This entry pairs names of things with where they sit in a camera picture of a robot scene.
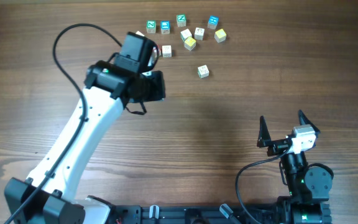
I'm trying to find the green N block right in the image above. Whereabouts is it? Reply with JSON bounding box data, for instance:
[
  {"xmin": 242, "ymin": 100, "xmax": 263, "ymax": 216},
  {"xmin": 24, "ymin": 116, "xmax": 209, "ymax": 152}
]
[{"xmin": 177, "ymin": 14, "xmax": 186, "ymax": 27}]

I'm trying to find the red I top block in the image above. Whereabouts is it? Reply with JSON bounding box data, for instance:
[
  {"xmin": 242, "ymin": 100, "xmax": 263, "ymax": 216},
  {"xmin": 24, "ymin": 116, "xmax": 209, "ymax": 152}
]
[{"xmin": 157, "ymin": 45, "xmax": 162, "ymax": 57}]

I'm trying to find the plain block yellow side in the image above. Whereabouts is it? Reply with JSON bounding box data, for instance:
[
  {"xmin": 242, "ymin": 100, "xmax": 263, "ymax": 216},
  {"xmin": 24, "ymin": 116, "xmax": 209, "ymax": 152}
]
[{"xmin": 162, "ymin": 45, "xmax": 172, "ymax": 58}]

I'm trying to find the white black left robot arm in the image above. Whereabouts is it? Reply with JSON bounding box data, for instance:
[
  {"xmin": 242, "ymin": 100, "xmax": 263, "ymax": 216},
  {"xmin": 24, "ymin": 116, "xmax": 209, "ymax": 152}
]
[{"xmin": 4, "ymin": 61, "xmax": 165, "ymax": 223}]

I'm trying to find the lone block with zero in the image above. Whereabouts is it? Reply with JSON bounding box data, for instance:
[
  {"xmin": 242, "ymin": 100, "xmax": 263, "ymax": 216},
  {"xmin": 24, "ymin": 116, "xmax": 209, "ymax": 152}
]
[{"xmin": 198, "ymin": 65, "xmax": 209, "ymax": 78}]

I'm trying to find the green N block left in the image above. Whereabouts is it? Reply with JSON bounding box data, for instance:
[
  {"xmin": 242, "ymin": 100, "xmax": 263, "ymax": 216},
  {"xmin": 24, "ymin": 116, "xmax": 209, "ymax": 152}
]
[{"xmin": 146, "ymin": 20, "xmax": 157, "ymax": 34}]

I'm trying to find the green n block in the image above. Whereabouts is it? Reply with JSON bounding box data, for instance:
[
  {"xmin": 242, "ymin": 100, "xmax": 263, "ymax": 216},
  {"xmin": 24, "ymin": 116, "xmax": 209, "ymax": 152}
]
[
  {"xmin": 146, "ymin": 20, "xmax": 157, "ymax": 34},
  {"xmin": 177, "ymin": 14, "xmax": 186, "ymax": 27}
]

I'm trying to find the yellow top block right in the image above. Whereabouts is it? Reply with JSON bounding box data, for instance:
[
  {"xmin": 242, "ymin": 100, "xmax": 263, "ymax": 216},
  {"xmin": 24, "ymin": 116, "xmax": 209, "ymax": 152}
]
[{"xmin": 214, "ymin": 29, "xmax": 227, "ymax": 43}]

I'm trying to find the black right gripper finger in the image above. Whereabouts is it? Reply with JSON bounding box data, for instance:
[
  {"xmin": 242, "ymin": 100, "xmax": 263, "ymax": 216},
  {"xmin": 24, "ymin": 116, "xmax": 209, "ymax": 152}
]
[
  {"xmin": 298, "ymin": 110, "xmax": 320, "ymax": 134},
  {"xmin": 257, "ymin": 116, "xmax": 272, "ymax": 147}
]

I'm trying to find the plain block number two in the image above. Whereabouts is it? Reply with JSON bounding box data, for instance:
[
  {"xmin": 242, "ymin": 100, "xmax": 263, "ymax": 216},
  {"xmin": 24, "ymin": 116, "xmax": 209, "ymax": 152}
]
[{"xmin": 194, "ymin": 27, "xmax": 204, "ymax": 40}]

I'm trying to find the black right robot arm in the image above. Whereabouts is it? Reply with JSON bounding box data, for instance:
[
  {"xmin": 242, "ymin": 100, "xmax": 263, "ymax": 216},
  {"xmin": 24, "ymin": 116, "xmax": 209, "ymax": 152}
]
[{"xmin": 257, "ymin": 110, "xmax": 334, "ymax": 224}]

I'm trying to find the blue block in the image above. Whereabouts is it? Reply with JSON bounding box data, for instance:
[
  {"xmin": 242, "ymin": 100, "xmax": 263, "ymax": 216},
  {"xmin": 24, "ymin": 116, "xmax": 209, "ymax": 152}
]
[
  {"xmin": 160, "ymin": 21, "xmax": 170, "ymax": 34},
  {"xmin": 208, "ymin": 16, "xmax": 219, "ymax": 30}
]

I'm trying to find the yellow top elephant block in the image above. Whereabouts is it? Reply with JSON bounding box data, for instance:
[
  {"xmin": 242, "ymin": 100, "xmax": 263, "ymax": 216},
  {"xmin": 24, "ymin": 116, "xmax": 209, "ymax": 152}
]
[{"xmin": 184, "ymin": 37, "xmax": 196, "ymax": 51}]

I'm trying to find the blue top block left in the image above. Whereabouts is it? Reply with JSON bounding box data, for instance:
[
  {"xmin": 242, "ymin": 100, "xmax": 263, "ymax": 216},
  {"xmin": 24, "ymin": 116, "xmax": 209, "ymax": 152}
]
[{"xmin": 160, "ymin": 21, "xmax": 170, "ymax": 34}]

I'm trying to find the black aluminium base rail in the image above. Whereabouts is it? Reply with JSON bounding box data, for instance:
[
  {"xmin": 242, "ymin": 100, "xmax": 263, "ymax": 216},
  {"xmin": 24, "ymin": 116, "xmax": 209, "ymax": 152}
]
[{"xmin": 104, "ymin": 203, "xmax": 333, "ymax": 224}]

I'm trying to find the white green edged block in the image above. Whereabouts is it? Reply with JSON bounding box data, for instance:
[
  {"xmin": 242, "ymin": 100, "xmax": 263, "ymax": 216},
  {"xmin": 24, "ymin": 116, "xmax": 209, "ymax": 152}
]
[{"xmin": 180, "ymin": 29, "xmax": 192, "ymax": 42}]

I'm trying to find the blue top block right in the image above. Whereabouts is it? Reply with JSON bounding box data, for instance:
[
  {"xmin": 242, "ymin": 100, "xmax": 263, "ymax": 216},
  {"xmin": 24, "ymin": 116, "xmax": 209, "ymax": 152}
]
[{"xmin": 208, "ymin": 16, "xmax": 219, "ymax": 30}]

